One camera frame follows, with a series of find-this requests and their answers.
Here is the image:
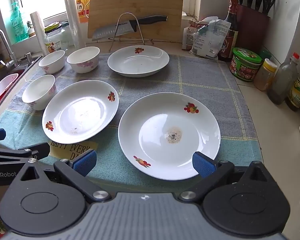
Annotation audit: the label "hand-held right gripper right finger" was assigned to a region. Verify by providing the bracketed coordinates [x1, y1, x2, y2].
[179, 152, 273, 203]

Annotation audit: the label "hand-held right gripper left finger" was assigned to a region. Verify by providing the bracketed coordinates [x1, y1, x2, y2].
[20, 149, 112, 204]

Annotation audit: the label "white bowl with pink flowers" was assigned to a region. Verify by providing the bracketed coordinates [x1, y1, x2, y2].
[66, 46, 101, 74]
[22, 74, 57, 111]
[38, 50, 66, 74]

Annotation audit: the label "red and white basin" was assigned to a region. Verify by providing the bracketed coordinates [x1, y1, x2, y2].
[0, 73, 19, 103]

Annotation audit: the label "steel sink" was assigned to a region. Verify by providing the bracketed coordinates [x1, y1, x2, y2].
[0, 54, 43, 120]

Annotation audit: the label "grey checked towel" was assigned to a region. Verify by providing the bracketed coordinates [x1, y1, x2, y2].
[0, 52, 263, 189]

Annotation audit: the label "metal faucet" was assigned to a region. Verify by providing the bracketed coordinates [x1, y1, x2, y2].
[0, 28, 17, 68]

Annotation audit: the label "yellow-lidded spice jar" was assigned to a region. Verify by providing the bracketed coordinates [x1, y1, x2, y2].
[253, 58, 278, 91]

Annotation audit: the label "green-lidded sauce jar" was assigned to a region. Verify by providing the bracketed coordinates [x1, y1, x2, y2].
[229, 47, 262, 83]

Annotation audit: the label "small potted plant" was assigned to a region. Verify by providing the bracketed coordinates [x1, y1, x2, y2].
[26, 21, 36, 37]

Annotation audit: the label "green soap bottle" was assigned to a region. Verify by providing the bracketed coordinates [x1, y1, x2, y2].
[10, 2, 29, 43]

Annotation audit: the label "glass jar with green lid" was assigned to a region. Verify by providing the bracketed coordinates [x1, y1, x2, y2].
[44, 22, 68, 53]

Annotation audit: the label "clear bottle with red cap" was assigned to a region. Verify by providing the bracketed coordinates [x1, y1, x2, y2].
[267, 52, 300, 105]

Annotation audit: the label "cooking oil bottle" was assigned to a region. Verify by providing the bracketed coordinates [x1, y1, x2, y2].
[285, 61, 300, 112]

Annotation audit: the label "white plastic bag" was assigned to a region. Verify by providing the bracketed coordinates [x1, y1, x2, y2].
[190, 17, 232, 60]

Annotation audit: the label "small green-capped jar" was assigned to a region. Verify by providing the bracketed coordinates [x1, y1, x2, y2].
[259, 49, 272, 61]

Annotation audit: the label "red and white bag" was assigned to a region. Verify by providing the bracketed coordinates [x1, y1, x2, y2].
[182, 20, 208, 51]

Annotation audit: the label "dark soy sauce bottle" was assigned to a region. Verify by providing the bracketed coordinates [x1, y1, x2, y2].
[218, 0, 239, 62]

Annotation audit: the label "orange cooking wine jug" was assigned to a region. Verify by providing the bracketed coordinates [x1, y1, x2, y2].
[73, 0, 92, 23]

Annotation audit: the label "black kitchen scissors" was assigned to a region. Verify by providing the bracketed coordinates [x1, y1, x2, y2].
[262, 0, 277, 15]

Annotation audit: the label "metal wire rack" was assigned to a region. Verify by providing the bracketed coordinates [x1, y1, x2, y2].
[108, 12, 153, 52]

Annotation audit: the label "black-handled kitchen knife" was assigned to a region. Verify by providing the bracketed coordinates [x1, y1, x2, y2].
[91, 15, 169, 42]

